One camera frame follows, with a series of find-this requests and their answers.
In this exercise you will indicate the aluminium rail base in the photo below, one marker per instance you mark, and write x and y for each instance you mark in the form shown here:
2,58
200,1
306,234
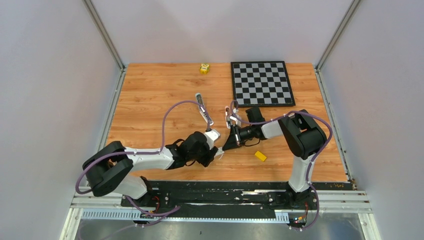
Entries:
243,206

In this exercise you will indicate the small yellow toy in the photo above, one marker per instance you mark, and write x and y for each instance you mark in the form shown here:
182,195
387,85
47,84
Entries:
204,68

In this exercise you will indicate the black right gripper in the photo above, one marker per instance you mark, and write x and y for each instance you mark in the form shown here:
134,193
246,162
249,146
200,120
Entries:
235,138

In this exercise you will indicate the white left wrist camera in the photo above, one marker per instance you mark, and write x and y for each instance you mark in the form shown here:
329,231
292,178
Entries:
212,136

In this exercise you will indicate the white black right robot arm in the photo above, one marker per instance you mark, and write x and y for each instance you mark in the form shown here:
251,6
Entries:
306,136

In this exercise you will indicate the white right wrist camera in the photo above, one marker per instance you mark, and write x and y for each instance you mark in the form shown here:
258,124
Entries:
235,117

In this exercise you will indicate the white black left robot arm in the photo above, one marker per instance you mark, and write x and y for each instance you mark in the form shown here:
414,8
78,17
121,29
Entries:
108,171

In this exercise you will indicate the black grey chessboard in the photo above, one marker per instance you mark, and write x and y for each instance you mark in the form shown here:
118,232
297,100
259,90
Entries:
261,84

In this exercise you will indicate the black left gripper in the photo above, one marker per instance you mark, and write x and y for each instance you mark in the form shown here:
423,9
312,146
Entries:
209,154

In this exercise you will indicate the white staples box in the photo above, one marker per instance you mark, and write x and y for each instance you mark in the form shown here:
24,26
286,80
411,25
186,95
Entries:
219,152

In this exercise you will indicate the yellow rectangular block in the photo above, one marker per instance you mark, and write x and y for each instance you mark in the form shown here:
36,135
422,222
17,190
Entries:
260,156

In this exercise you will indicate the pink white small stapler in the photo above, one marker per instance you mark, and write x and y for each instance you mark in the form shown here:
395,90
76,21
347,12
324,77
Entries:
228,114

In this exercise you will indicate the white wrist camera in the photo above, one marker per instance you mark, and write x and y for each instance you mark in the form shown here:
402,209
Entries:
212,136
235,117

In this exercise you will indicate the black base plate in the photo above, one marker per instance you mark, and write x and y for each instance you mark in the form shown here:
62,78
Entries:
277,195

